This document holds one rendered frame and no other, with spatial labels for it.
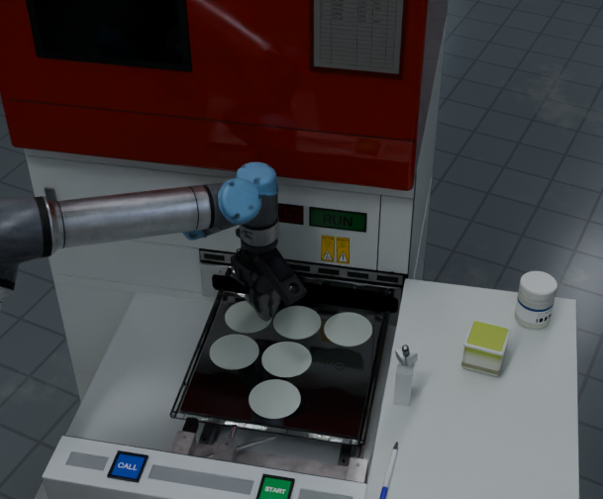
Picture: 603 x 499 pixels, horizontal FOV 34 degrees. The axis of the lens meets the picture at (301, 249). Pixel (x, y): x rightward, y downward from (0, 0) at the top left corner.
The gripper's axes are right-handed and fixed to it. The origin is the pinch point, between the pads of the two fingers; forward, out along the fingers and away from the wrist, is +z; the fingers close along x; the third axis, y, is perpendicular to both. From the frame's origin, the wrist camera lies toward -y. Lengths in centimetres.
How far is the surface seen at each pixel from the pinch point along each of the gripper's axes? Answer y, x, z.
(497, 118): 101, -221, 94
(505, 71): 124, -256, 94
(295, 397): -16.6, 8.3, 4.4
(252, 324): 4.3, 1.0, 4.2
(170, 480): -19.5, 40.0, -1.2
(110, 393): 15.6, 30.2, 12.4
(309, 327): -4.4, -7.0, 4.3
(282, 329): -1.0, -2.6, 4.4
